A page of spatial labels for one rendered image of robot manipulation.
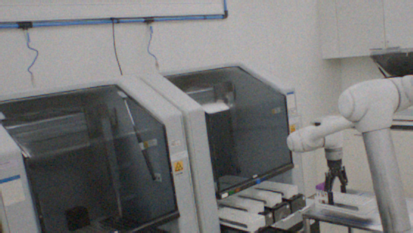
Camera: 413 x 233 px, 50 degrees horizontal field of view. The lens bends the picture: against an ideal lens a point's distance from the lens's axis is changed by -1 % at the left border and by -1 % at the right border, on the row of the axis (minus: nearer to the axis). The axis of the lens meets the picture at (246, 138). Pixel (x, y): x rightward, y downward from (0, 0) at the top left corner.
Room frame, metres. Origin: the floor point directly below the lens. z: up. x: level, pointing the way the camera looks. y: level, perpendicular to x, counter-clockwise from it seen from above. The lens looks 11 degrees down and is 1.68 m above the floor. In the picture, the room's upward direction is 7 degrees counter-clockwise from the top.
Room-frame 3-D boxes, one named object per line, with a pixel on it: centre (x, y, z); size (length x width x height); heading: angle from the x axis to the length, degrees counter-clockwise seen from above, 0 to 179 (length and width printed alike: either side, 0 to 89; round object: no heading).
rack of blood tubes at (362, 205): (2.09, -0.44, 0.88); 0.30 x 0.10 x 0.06; 41
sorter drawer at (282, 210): (2.58, 0.08, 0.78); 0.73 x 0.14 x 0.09; 45
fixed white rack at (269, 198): (2.48, -0.02, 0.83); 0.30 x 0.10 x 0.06; 45
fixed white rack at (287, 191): (2.59, -0.13, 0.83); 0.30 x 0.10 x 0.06; 45
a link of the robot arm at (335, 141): (2.12, -0.41, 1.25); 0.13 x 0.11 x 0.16; 112
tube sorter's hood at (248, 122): (2.52, 0.13, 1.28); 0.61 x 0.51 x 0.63; 135
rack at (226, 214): (2.16, 0.09, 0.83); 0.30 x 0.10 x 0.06; 45
